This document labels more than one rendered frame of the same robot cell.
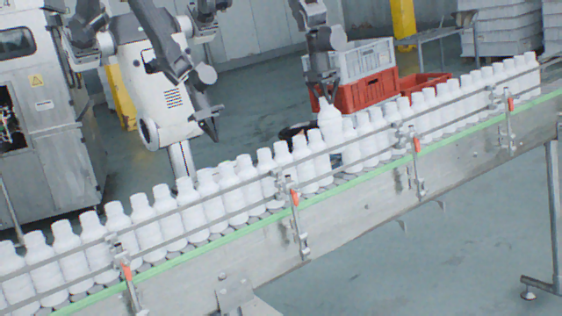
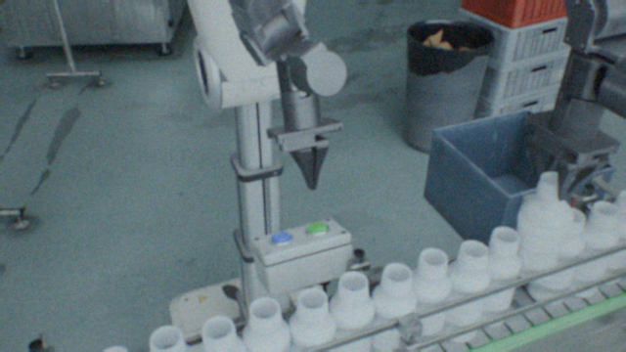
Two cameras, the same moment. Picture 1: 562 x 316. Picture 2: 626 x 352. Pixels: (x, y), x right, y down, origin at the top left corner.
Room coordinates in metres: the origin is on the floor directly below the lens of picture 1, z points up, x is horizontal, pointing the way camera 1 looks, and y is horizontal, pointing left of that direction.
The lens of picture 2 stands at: (0.85, 0.07, 1.68)
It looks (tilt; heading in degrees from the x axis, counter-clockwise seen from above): 35 degrees down; 8
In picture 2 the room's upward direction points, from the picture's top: straight up
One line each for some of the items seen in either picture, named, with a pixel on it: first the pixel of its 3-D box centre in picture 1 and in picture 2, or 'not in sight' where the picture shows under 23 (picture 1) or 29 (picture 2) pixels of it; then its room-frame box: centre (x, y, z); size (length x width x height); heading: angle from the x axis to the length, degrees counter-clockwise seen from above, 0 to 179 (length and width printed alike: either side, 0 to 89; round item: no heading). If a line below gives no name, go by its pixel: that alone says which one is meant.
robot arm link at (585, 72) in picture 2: (317, 41); (594, 73); (1.49, -0.17, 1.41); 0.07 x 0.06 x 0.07; 31
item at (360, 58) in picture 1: (349, 61); not in sight; (4.04, -0.68, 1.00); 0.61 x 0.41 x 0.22; 127
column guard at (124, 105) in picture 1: (125, 96); not in sight; (8.87, 2.25, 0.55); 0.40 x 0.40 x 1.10; 30
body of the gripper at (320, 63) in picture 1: (320, 63); (576, 116); (1.50, -0.17, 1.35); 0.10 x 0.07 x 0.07; 30
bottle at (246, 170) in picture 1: (249, 184); (350, 324); (1.36, 0.09, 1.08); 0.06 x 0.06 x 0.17
